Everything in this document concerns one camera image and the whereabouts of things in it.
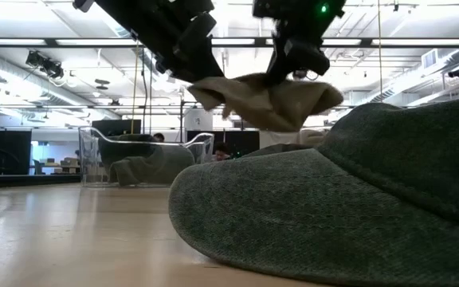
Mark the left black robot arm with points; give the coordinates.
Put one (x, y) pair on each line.
(82, 4)

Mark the clear plastic bin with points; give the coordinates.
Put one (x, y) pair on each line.
(90, 159)

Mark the black partition screen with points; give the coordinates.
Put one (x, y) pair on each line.
(116, 127)
(245, 143)
(10, 151)

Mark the silver ventilation duct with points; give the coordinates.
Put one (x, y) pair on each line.
(405, 85)

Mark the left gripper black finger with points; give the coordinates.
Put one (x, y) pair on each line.
(197, 44)
(173, 68)

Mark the background office desk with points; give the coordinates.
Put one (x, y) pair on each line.
(64, 165)

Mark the person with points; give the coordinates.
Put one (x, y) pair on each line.
(221, 151)
(159, 137)

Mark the gray green hat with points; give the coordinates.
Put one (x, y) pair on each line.
(333, 219)
(154, 167)

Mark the white ceiling air vent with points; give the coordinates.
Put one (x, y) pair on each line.
(430, 58)

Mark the black ceiling security camera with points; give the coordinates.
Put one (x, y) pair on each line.
(457, 72)

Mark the beige hat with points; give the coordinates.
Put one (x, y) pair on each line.
(261, 103)

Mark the black overhead frame bar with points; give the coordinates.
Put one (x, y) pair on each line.
(259, 42)

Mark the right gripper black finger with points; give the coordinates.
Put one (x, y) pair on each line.
(279, 64)

